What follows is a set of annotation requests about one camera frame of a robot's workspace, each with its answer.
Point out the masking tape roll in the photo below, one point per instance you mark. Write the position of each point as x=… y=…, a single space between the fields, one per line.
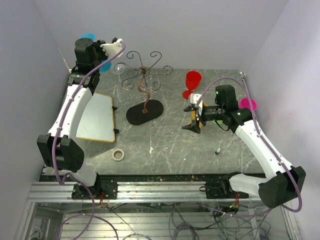
x=118 y=155

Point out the small blue-capped bottle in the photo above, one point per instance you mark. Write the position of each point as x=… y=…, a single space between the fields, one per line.
x=217 y=152

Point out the pink plastic wine glass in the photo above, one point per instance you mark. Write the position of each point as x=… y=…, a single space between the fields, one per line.
x=245 y=103

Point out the red plastic wine glass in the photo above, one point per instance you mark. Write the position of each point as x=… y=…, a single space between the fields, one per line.
x=192 y=81

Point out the blue plastic wine glass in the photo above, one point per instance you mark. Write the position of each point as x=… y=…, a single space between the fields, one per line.
x=91 y=36

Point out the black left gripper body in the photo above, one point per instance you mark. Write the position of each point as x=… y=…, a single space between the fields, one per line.
x=102 y=56

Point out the clear wine glass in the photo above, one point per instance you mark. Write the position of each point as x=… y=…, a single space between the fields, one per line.
x=117 y=82

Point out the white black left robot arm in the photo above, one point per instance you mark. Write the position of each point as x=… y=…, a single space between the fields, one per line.
x=58 y=147

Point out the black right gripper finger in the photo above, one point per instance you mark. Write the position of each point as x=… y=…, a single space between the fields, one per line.
x=193 y=126
x=190 y=108

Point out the green plastic wine glass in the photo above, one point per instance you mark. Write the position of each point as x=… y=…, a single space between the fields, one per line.
x=219 y=122

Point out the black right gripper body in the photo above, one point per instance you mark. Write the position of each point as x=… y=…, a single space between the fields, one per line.
x=212 y=112

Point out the yellow-framed whiteboard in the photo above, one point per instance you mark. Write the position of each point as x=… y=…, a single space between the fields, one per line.
x=97 y=122

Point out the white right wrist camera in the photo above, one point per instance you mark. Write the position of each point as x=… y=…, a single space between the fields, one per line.
x=195 y=101

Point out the aluminium mounting rail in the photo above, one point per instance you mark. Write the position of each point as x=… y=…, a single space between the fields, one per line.
x=134 y=189

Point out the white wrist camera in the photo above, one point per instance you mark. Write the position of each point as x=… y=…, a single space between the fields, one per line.
x=195 y=101
x=114 y=49

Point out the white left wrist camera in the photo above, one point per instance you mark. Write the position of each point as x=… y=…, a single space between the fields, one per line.
x=114 y=49

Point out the copper wire wine glass rack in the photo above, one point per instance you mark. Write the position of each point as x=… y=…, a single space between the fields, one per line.
x=149 y=109

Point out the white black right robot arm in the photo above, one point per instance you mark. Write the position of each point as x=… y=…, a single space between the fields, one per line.
x=282 y=182

